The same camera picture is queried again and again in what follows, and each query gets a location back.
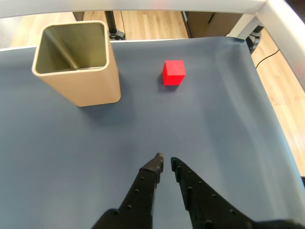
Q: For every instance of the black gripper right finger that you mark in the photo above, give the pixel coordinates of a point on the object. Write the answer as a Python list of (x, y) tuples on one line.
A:
[(205, 205)]

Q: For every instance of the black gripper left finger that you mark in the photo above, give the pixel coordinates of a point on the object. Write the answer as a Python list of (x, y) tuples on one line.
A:
[(140, 198)]

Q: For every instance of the red cube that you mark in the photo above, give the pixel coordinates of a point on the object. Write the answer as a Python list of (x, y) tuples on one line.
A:
[(172, 76)]

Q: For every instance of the beige square container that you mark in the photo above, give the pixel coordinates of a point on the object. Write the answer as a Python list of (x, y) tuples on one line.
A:
[(90, 88)]

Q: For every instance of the blue table mat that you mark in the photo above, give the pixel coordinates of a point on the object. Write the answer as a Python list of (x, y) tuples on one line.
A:
[(71, 155)]

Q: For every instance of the black tripod stand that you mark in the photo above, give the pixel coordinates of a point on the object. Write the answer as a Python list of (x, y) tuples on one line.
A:
[(114, 28)]

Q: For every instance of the brown cardboard box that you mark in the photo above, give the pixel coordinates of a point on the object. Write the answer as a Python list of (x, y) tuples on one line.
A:
[(214, 23)]

